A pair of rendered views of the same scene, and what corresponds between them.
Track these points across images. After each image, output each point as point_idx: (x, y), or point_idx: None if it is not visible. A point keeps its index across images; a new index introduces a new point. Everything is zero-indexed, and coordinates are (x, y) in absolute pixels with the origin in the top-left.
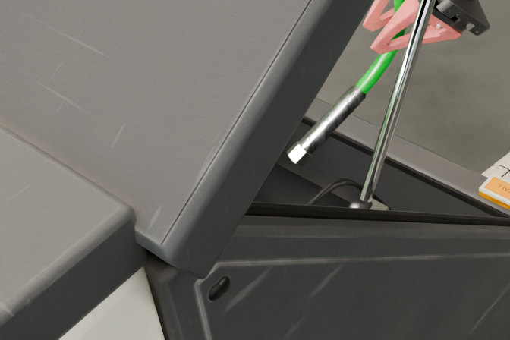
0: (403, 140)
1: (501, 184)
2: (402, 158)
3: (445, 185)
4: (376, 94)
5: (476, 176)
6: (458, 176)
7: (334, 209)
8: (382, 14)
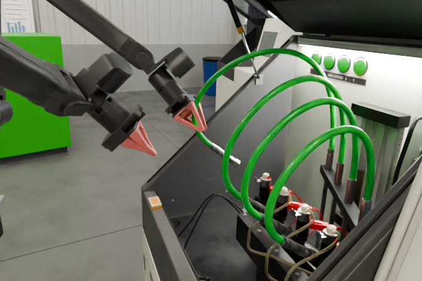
0: (162, 233)
1: (154, 202)
2: (171, 227)
3: (167, 214)
4: None
5: (154, 212)
6: (160, 214)
7: (269, 58)
8: (196, 126)
